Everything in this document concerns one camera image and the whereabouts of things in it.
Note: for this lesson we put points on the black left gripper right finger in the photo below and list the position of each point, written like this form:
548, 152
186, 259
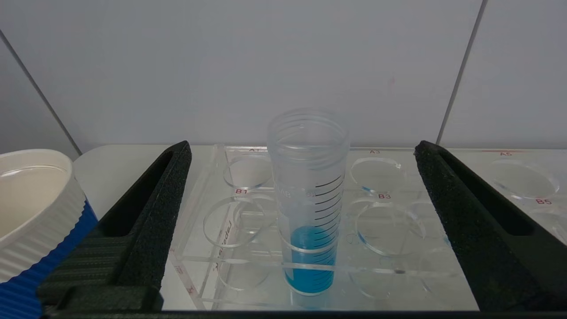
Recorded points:
478, 230

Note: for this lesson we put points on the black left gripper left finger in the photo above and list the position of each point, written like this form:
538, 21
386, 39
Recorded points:
146, 221

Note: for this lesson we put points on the blue pigment test tube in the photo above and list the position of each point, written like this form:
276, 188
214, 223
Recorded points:
310, 248

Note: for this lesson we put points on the clear acrylic test tube rack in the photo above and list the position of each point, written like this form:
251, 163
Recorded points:
390, 230

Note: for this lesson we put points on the blue white paper cup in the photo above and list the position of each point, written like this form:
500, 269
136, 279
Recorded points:
35, 212

